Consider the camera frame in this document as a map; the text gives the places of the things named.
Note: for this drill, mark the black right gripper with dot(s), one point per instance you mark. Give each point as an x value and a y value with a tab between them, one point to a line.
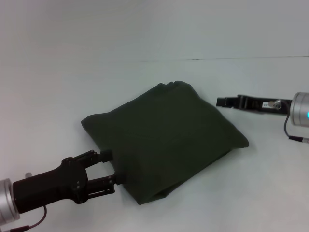
265	105

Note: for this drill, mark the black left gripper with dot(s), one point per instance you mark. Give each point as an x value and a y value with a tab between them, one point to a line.
50	184

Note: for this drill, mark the dark green shirt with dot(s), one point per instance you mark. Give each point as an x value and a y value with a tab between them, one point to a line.
164	140

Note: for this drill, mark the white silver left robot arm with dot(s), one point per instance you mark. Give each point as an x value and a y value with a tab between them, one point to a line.
7	200

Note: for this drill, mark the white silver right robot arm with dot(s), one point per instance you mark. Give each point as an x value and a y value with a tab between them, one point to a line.
300	108

